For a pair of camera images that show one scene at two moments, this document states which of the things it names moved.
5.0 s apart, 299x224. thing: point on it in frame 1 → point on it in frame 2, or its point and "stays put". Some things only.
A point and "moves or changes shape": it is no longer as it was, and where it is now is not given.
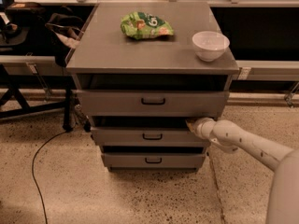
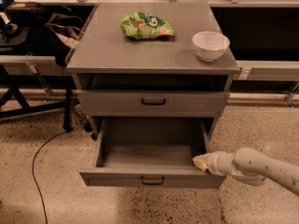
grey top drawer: [152, 103] stays put
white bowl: [209, 45] stays put
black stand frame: [17, 104] stays put
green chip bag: [138, 25] stays put
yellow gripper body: [200, 127] → [214, 163]
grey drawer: [146, 136] moves or changes shape
